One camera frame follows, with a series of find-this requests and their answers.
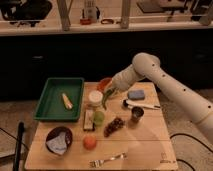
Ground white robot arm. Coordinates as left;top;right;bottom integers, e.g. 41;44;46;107
112;53;213;144

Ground white paper cup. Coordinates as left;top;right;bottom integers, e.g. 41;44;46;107
88;90;103;106

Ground dark metal cup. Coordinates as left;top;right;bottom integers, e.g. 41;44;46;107
131;107;144;123

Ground orange bowl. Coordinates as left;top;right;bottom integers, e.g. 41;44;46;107
97;77;112;92

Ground blue sponge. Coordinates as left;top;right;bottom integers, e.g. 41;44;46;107
127;90;145;100

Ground purple grape bunch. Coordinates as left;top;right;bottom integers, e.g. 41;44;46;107
104;117;125;137

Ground corn cob piece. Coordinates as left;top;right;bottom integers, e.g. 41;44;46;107
62;93;73;110

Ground green plastic tray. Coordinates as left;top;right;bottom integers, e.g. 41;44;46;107
34;77;84;122

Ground orange fruit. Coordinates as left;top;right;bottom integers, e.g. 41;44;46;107
83;135;97;150

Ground dark bowl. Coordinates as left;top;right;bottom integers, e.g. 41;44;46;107
45;126;73;153

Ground white bottle on shelf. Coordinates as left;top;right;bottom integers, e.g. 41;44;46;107
84;0;97;22

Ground grey cloth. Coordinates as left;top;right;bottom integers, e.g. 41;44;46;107
46;132;67;155

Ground black pole left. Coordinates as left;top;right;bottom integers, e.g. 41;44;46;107
12;122;24;171

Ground black office chair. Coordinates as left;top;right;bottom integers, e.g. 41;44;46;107
0;0;52;27

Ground white handled knife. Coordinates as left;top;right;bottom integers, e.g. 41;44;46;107
123;99;160;110

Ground black cable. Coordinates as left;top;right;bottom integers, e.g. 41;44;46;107
169;132;213;171

